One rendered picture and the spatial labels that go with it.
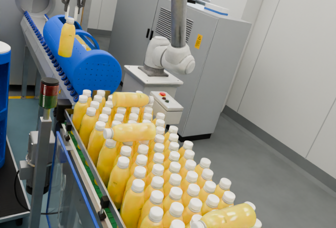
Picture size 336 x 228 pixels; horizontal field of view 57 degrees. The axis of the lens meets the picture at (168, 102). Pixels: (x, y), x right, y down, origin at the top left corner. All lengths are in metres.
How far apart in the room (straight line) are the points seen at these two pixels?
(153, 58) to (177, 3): 0.47
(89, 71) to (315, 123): 2.84
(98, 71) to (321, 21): 2.82
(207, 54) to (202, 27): 0.29
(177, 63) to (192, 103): 1.31
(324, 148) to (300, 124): 0.38
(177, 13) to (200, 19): 1.34
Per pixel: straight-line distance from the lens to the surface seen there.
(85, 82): 1.75
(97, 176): 1.20
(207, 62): 3.22
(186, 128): 3.48
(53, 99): 1.19
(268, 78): 4.22
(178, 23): 1.99
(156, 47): 2.20
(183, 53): 2.07
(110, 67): 1.76
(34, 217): 1.54
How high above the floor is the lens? 1.71
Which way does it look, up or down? 22 degrees down
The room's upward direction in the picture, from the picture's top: 16 degrees clockwise
